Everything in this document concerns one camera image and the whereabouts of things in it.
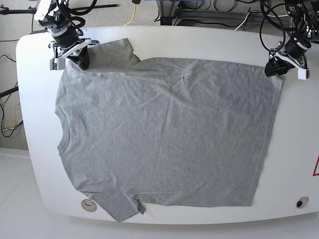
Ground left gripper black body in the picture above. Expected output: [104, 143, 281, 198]
[285, 39, 311, 59]

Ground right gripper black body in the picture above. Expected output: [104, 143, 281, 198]
[51, 28, 82, 49]

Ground grey T-shirt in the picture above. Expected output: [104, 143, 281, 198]
[55, 39, 283, 222]

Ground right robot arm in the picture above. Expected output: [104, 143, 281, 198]
[34, 0, 93, 70]

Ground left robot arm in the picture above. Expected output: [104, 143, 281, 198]
[259, 0, 319, 80]

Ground black tripod stand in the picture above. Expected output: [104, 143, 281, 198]
[0, 0, 119, 29]

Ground red triangle warning sticker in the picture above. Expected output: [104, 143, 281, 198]
[313, 157, 319, 176]

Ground right table grommet hole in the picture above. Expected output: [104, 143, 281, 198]
[296, 196, 309, 209]

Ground table grommet hole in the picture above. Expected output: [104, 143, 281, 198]
[296, 196, 309, 209]
[81, 199, 97, 212]

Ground left table grommet hole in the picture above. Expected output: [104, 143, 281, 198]
[81, 199, 97, 212]

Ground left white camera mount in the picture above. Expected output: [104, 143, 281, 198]
[269, 46, 310, 80]

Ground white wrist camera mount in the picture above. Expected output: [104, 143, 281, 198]
[48, 38, 100, 70]

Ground white cable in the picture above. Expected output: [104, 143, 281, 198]
[234, 9, 304, 31]

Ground yellow cable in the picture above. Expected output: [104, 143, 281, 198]
[124, 2, 137, 26]

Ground black floor cables left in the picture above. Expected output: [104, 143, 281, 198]
[0, 54, 23, 137]

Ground aluminium frame stand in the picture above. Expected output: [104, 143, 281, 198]
[154, 0, 281, 35]

